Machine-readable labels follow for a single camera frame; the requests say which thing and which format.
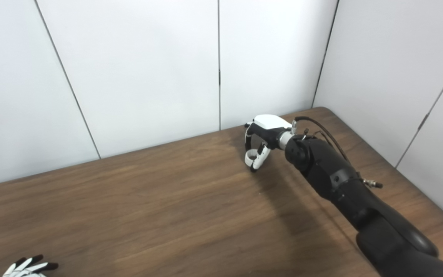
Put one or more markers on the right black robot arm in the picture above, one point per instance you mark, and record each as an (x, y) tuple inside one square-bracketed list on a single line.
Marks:
[(340, 184)]

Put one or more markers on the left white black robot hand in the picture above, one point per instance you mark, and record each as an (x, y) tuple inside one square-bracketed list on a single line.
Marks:
[(23, 269)]

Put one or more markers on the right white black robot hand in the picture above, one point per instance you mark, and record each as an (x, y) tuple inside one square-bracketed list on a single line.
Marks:
[(269, 125)]

